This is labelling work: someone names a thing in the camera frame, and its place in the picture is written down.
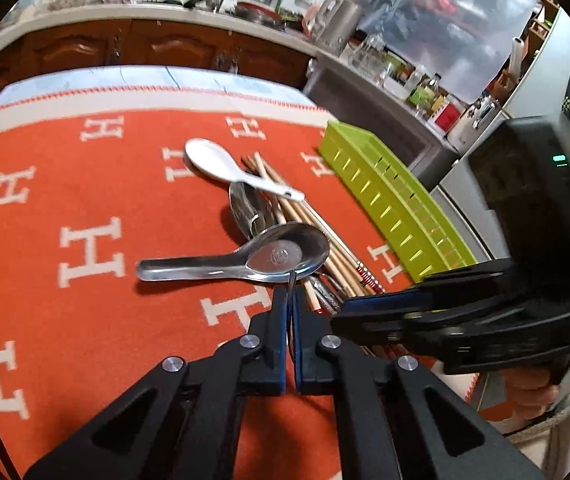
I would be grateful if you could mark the green plastic utensil tray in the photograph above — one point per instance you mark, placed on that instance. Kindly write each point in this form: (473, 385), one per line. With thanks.
(390, 185)

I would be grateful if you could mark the clear plastic sheet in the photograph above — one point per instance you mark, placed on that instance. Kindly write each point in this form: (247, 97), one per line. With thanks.
(450, 20)

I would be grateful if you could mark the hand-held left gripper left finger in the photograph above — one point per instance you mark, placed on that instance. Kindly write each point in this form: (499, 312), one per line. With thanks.
(280, 322)

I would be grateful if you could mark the green package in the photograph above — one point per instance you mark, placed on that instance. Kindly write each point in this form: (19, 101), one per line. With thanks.
(421, 96)

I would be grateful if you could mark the group of glass jars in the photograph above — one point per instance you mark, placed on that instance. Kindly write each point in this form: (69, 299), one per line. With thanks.
(375, 60)

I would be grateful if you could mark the bundle of chopsticks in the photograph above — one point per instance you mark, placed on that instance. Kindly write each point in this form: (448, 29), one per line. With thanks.
(285, 210)

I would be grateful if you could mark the person's right hand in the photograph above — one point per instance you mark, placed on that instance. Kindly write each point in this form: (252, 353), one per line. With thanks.
(527, 392)

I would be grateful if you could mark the light blue floral tablecloth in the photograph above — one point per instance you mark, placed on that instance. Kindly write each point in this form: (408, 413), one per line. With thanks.
(115, 77)

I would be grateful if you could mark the white ceramic spoon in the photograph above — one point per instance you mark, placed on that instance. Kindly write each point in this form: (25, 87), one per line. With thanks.
(210, 157)

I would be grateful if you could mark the orange letter print blanket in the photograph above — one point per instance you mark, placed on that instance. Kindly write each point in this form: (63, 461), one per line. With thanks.
(115, 185)

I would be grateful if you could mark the red box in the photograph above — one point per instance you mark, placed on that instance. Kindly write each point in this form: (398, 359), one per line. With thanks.
(447, 117)

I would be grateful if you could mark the roll of plastic wrap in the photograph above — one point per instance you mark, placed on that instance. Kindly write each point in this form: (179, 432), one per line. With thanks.
(516, 57)

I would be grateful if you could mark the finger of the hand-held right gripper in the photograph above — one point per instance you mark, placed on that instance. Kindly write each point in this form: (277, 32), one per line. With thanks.
(365, 330)
(380, 302)

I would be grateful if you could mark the white refrigerator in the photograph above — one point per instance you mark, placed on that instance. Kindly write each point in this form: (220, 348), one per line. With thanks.
(525, 95)

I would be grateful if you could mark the metal canister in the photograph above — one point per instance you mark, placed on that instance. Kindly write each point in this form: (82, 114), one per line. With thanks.
(337, 22)

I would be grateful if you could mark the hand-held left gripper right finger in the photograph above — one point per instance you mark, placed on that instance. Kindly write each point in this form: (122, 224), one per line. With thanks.
(299, 332)

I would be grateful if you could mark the white kitchen counter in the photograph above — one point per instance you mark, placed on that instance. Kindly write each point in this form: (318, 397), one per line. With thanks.
(165, 12)

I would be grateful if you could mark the brown wooden kitchen cabinets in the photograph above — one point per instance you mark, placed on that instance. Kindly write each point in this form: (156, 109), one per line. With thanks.
(80, 47)

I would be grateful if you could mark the dark grey built-in appliance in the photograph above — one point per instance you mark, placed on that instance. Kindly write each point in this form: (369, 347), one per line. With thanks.
(365, 105)

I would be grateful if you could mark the steel soup spoon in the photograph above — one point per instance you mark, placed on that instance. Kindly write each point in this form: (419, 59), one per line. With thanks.
(190, 267)

